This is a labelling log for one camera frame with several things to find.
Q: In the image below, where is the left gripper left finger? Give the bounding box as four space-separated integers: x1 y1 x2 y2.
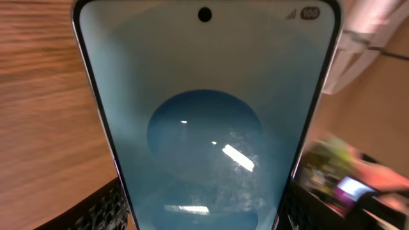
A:
35 178 128 230

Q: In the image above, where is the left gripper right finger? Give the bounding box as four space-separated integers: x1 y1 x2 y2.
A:
276 181 347 230

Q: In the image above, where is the turquoise Galaxy S25 smartphone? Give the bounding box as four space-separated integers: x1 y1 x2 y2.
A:
71 0 343 229

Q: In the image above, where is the white power strip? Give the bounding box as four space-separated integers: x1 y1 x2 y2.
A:
322 0 408 95

